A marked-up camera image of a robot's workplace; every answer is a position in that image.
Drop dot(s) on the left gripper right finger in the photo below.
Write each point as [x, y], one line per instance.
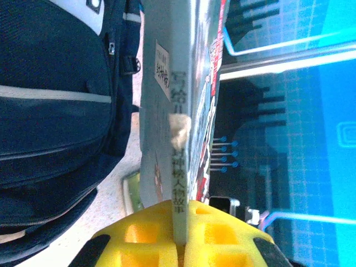
[222, 244]

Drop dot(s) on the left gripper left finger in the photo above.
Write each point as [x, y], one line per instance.
[139, 244]

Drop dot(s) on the green landscape book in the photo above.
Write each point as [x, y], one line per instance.
[133, 192]

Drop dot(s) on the navy blue backpack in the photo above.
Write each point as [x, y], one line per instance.
[55, 111]

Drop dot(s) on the illustrated warrior book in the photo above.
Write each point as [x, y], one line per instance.
[180, 83]

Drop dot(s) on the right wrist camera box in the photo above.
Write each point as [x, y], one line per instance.
[222, 204]

